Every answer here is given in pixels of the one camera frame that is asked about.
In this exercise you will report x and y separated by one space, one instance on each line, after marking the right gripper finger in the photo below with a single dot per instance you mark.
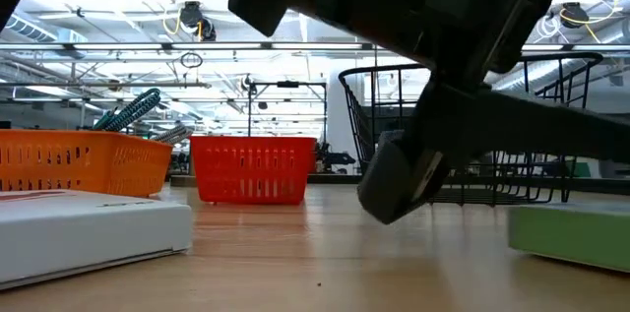
517 125
389 179

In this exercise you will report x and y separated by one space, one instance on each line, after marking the box with green side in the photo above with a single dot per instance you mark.
571 233

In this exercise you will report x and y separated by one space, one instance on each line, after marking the white box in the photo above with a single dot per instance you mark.
88 233

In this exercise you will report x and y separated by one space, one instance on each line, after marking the black background robot arm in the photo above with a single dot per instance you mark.
339 158

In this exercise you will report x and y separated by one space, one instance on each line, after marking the red plastic basket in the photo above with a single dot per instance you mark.
251 144

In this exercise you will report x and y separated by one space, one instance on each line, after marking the long ceiling light strip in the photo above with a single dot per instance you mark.
216 46

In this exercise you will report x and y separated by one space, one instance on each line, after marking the orange plastic basket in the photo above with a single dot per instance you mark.
49 137

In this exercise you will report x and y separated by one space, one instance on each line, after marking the black metal frame rig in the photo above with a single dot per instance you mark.
288 84

